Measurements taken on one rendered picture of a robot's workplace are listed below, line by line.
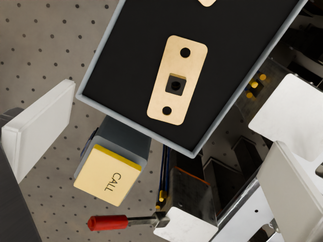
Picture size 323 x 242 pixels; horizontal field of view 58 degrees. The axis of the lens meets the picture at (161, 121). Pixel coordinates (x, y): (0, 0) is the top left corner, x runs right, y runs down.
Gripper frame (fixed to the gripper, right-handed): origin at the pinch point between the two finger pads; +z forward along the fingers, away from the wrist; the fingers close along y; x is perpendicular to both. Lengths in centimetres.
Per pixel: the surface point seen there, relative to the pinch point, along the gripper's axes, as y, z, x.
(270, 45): 7.2, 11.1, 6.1
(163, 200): 5.8, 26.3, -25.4
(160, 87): -1.1, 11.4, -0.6
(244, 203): 20.5, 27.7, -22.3
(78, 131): -18, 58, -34
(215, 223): 14.7, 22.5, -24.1
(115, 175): -3.1, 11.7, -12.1
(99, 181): -4.7, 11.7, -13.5
